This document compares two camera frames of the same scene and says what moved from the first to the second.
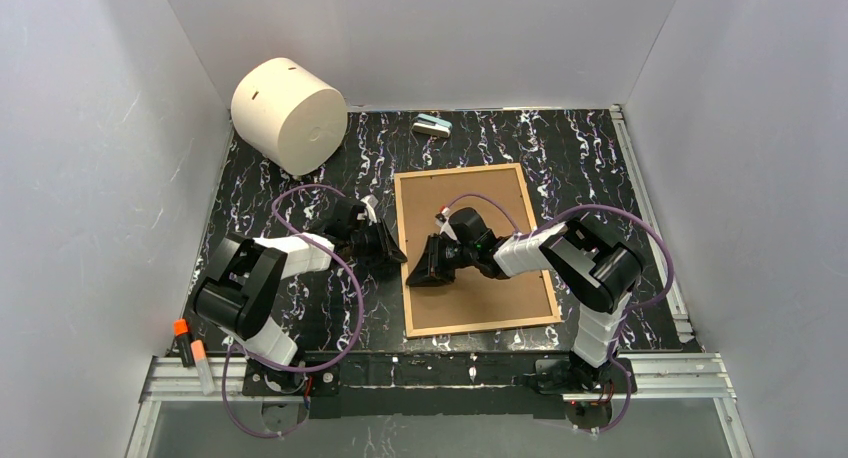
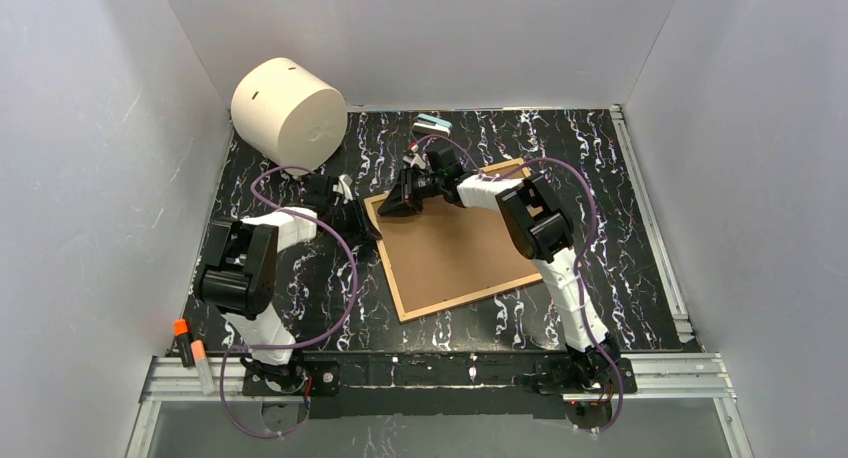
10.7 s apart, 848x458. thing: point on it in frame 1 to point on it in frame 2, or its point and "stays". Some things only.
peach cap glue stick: [204, 367] stays
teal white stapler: [432, 125] stays
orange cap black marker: [181, 330] stays
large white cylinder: [289, 117] stays
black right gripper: [439, 258] to [411, 186]
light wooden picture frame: [480, 326] to [462, 299]
